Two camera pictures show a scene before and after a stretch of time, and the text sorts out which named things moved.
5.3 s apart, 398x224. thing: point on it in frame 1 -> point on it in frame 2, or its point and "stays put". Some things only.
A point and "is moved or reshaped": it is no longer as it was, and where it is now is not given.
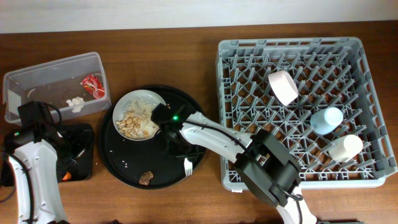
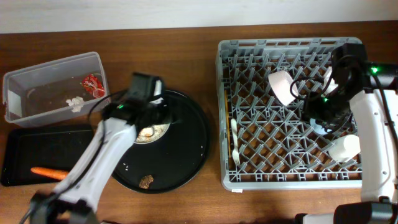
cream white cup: x=344 y=149 stays put
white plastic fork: x=188 y=167 is moved or reshaped
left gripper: x=82 y=142 -> x=166 y=117
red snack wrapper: x=92 y=84 stays put
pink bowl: x=283 y=86 stays put
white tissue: x=76 y=103 stays put
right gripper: x=173 y=151 -> x=310 y=111
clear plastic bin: x=76 y=84 stays put
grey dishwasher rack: x=317 y=98 stays put
